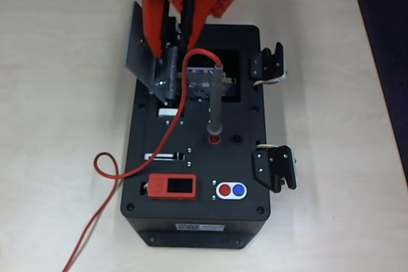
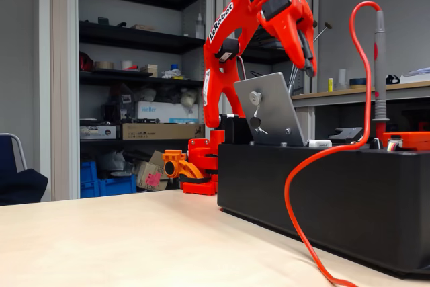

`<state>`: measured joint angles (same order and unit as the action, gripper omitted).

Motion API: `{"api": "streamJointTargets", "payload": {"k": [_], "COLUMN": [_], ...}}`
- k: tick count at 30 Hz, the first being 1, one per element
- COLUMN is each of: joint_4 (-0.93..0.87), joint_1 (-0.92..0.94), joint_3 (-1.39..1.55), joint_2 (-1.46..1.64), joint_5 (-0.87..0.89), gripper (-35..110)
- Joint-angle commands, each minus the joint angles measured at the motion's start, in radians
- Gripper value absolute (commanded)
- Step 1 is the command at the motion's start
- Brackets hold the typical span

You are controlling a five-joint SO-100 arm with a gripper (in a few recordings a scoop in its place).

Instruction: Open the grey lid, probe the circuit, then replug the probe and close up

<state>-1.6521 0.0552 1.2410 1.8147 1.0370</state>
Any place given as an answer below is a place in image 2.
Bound long brown cardboard box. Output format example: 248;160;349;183
122;122;205;141

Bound white sensor block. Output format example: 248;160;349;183
308;139;333;149

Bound white cup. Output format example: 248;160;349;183
337;68;349;90

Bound stack of papers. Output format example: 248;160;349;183
401;67;430;83

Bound grey stand brown-tipped stems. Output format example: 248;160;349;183
287;19;334;97

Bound white rag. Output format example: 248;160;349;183
161;68;184;80

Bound grey test probe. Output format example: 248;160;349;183
371;10;390;140

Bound white rounded object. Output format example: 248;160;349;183
180;87;199;106

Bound small cardboard box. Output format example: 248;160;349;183
149;150;166;167

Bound orange printed part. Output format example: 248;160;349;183
162;150;205;180

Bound black task box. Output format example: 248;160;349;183
216;114;430;280

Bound small wooden box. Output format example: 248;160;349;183
140;63;159;78

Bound multicolour ribbon connector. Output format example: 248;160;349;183
386;136;403;153

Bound grey printed carton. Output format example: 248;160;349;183
79;125;118;140

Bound sideboard with wooden top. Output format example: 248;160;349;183
291;80;430;145

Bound clear plastic bottle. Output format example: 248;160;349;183
195;13;205;40

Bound blue plastic crate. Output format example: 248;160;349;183
97;175;137;197
79;161;100;199

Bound white Weller box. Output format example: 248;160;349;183
134;101;199;124

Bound red tool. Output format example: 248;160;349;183
79;51;95;72

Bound grey metal hinged lid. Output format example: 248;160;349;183
233;71;306;149

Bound blue chair metal frame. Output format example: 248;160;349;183
0;132;30;175

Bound black cable bracket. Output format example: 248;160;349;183
328;126;364;143

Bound red probe cable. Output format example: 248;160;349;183
284;0;383;287

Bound grey cabinet black shelves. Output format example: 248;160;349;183
214;0;320;147
50;0;219;201

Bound cardboard box pink sticker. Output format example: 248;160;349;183
136;161;169;192

